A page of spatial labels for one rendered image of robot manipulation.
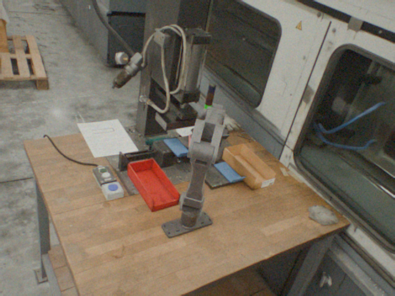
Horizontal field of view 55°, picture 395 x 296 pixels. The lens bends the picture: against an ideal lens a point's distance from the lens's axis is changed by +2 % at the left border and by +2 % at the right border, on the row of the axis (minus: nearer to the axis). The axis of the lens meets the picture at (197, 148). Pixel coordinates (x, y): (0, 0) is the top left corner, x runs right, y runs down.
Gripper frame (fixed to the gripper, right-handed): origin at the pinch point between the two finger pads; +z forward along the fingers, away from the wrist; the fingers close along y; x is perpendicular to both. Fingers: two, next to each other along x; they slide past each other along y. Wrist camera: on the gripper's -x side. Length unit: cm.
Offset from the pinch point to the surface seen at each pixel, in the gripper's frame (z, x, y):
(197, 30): -32.5, 1.0, 35.6
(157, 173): 14.3, 11.8, -3.7
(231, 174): 6.2, -20.6, -12.2
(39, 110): 203, 9, 148
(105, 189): 14.0, 36.2, -6.9
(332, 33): -50, -53, 23
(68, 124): 187, -9, 122
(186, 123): -2.2, -0.5, 11.5
